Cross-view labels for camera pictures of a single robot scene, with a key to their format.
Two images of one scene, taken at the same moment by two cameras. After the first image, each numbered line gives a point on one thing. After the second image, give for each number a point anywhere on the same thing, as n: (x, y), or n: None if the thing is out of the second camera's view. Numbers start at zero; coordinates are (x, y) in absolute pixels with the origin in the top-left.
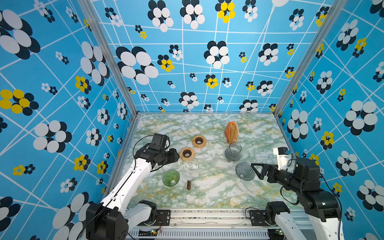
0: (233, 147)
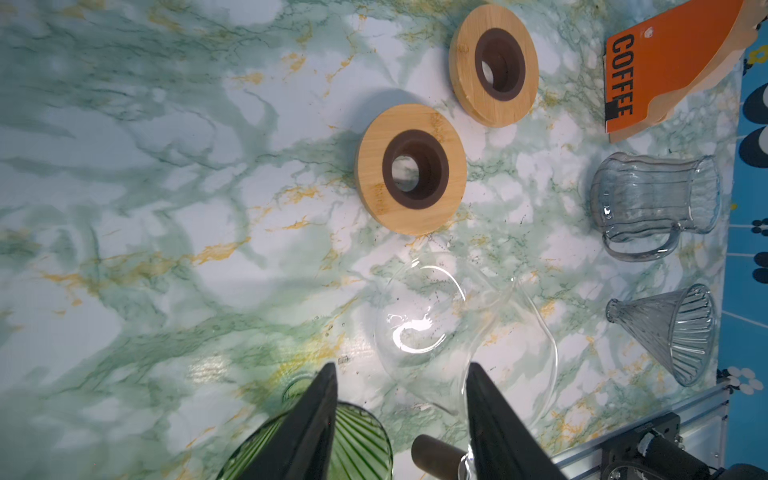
0: (641, 205)
